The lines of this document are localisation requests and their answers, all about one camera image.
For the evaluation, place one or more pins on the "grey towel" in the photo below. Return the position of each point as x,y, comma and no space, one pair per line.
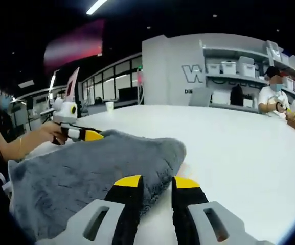
86,173

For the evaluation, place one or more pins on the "person's left hand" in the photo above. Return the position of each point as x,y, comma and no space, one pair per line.
50,131

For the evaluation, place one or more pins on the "white-framed standing screen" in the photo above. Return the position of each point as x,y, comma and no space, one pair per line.
71,85

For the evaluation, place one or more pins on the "white paper cup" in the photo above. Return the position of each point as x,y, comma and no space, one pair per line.
109,106

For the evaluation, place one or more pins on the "hanging pink screen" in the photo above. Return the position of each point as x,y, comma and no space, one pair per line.
78,43

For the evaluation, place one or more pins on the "ceiling light strip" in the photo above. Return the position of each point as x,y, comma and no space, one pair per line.
96,6

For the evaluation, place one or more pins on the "grey laptop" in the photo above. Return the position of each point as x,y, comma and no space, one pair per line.
199,97

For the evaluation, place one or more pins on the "black backpack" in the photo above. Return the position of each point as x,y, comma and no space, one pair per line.
236,95

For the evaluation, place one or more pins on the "grey shelf unit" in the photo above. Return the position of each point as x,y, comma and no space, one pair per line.
229,76

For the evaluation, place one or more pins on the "row of white storage boxes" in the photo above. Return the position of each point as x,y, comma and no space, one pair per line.
236,67

